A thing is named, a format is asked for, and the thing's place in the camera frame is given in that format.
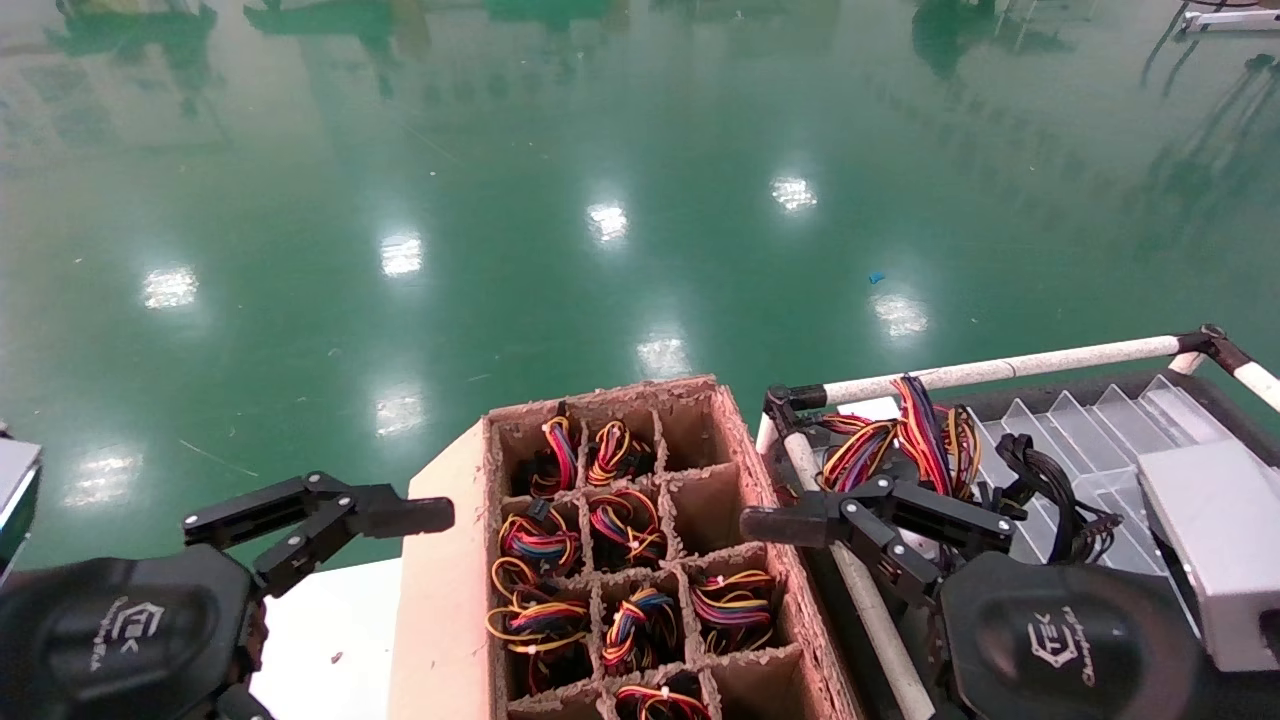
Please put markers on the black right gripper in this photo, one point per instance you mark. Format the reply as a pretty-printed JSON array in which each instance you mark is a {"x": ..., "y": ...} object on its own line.
[{"x": 1060, "y": 650}]

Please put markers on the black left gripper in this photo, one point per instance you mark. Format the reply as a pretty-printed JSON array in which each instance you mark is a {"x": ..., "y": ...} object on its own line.
[{"x": 110, "y": 630}]

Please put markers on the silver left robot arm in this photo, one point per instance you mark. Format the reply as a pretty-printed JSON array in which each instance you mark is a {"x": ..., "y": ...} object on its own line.
[{"x": 15, "y": 500}]

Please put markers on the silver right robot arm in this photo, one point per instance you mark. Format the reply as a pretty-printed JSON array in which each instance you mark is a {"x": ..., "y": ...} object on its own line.
[{"x": 1220, "y": 540}]

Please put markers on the brown cardboard divider box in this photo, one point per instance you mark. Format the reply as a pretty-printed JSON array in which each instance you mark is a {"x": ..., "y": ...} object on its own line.
[{"x": 440, "y": 620}]

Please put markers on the black plastic bin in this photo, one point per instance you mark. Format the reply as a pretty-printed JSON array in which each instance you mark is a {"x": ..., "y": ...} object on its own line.
[{"x": 1040, "y": 393}]

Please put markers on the black pipe corner joint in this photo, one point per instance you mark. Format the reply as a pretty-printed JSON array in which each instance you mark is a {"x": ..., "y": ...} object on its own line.
[
  {"x": 1212, "y": 340},
  {"x": 785, "y": 403}
]

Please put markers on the clear ridged plastic tray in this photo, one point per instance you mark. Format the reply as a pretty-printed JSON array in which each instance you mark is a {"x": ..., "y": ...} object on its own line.
[{"x": 1090, "y": 440}]

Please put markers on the dark equipment foot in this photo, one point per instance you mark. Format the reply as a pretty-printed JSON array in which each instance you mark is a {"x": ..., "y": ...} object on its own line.
[{"x": 1264, "y": 62}]

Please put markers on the short white frame pipe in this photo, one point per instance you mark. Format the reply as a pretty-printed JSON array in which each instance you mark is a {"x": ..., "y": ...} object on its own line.
[
  {"x": 766, "y": 435},
  {"x": 1186, "y": 363}
]

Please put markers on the white metal frame bar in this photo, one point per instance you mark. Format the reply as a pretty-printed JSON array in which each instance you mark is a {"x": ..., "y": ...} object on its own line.
[{"x": 1230, "y": 18}]

